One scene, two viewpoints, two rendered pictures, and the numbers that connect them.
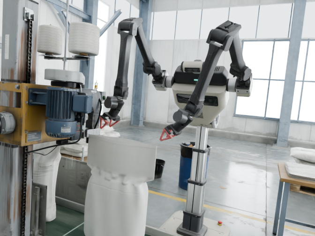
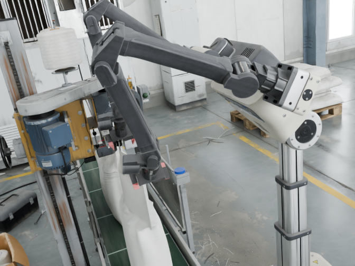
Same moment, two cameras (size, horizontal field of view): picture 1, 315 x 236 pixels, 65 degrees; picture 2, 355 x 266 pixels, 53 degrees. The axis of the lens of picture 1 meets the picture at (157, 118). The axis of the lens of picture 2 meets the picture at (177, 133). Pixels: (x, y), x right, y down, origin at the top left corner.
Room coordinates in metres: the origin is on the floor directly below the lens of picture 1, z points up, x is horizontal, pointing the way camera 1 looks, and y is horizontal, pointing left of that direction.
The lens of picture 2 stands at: (0.66, -1.08, 1.76)
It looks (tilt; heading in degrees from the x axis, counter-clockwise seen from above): 21 degrees down; 49
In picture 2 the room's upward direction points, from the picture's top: 8 degrees counter-clockwise
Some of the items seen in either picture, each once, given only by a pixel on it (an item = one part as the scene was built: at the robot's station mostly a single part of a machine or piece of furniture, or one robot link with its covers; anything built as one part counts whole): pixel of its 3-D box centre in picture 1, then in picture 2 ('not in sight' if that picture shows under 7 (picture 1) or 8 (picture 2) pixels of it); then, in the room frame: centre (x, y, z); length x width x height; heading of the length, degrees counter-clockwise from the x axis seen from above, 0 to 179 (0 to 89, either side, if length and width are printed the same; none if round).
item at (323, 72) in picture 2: (96, 127); (302, 72); (5.08, 1.25, 0.56); 0.67 x 0.43 x 0.15; 66
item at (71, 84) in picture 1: (63, 84); (41, 112); (1.25, 0.49, 1.35); 0.12 x 0.12 x 0.04
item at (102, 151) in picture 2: (72, 135); (104, 149); (1.54, 0.53, 1.04); 0.08 x 0.06 x 0.05; 156
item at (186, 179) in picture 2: not in sight; (180, 176); (1.83, 0.27, 0.81); 0.08 x 0.08 x 0.06; 66
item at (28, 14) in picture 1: (30, 15); (5, 38); (1.26, 0.67, 1.68); 0.05 x 0.03 x 0.06; 156
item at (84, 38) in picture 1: (84, 40); (59, 48); (1.39, 0.44, 1.61); 0.17 x 0.17 x 0.17
